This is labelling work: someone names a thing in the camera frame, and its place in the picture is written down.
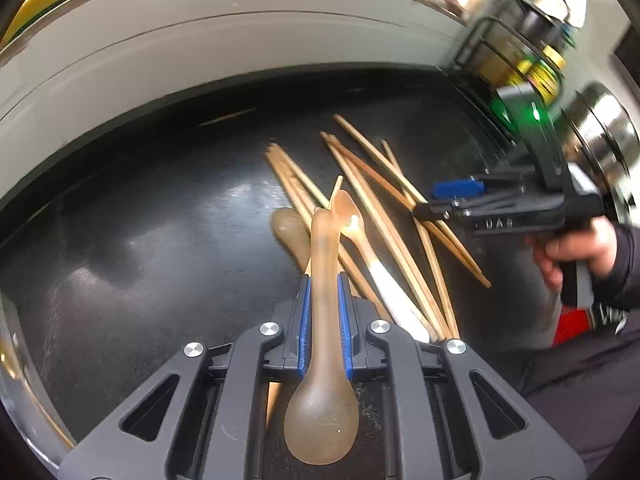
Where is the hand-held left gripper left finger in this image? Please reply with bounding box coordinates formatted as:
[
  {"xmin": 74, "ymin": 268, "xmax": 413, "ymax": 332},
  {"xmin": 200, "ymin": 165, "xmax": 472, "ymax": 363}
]
[{"xmin": 59, "ymin": 272, "xmax": 314, "ymax": 480}]

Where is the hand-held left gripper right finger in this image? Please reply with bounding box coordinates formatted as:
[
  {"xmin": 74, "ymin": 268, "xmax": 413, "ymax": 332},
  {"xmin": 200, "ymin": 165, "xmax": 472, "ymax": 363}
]
[{"xmin": 337, "ymin": 272, "xmax": 587, "ymax": 480}]

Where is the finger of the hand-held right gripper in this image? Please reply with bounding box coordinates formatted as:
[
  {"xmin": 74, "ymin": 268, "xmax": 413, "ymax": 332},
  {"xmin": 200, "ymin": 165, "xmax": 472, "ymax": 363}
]
[
  {"xmin": 431, "ymin": 172, "xmax": 526, "ymax": 201},
  {"xmin": 412, "ymin": 199, "xmax": 506, "ymax": 223}
]

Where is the translucent tan plastic spoon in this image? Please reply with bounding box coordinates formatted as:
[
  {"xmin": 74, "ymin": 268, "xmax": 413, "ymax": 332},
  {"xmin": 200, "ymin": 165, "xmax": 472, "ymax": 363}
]
[
  {"xmin": 283, "ymin": 206, "xmax": 360, "ymax": 465},
  {"xmin": 331, "ymin": 190, "xmax": 433, "ymax": 345},
  {"xmin": 271, "ymin": 207, "xmax": 314, "ymax": 277}
]

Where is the pile of wooden chopsticks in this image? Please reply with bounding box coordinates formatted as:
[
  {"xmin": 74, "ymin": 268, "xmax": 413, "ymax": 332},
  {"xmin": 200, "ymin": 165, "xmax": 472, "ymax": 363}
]
[{"xmin": 265, "ymin": 114, "xmax": 493, "ymax": 431}]

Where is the person's right forearm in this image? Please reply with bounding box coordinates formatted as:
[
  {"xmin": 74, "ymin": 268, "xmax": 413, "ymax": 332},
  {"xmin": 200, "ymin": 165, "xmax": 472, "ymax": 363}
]
[{"xmin": 587, "ymin": 222, "xmax": 640, "ymax": 333}]

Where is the person's right hand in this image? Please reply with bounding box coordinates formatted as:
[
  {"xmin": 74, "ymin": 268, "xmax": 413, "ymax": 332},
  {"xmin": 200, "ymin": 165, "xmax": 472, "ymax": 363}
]
[{"xmin": 526, "ymin": 217, "xmax": 619, "ymax": 291}]

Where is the stainless steel pot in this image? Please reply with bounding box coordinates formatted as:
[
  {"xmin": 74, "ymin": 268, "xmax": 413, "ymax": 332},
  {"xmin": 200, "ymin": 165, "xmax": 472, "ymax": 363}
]
[{"xmin": 561, "ymin": 85, "xmax": 640, "ymax": 223}]

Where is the yellow green jar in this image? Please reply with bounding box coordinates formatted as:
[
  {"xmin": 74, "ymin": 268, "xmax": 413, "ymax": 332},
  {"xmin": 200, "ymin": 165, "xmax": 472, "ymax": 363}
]
[{"xmin": 515, "ymin": 45, "xmax": 567, "ymax": 106}]

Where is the person's dark clothing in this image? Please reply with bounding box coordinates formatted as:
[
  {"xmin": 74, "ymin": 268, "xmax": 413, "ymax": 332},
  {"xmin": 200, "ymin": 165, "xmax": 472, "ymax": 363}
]
[{"xmin": 515, "ymin": 327, "xmax": 640, "ymax": 467}]

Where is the yellow sponge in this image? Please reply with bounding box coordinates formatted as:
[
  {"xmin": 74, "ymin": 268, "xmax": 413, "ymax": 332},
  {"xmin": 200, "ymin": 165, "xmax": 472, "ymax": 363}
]
[{"xmin": 2, "ymin": 0, "xmax": 118, "ymax": 46}]

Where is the black wire rack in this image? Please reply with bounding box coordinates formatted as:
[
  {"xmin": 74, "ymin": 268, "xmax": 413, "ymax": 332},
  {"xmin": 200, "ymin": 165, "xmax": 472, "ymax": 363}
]
[{"xmin": 452, "ymin": 0, "xmax": 568, "ymax": 133}]

